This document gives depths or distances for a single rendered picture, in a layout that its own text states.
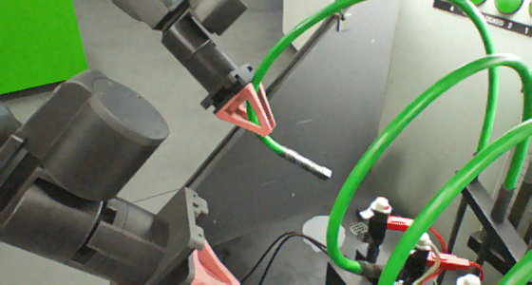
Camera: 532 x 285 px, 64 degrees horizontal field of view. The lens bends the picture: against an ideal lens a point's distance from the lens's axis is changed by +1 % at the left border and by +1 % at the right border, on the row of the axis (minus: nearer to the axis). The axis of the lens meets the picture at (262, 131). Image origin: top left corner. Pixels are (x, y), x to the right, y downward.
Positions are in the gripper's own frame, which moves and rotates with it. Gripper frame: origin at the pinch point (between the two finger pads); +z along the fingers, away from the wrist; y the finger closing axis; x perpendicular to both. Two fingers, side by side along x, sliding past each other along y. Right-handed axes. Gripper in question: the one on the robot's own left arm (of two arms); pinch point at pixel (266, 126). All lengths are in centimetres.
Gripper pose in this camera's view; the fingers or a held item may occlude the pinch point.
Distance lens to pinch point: 63.3
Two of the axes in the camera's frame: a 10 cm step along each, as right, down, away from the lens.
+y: 2.1, -3.0, 9.3
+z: 6.8, 7.3, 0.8
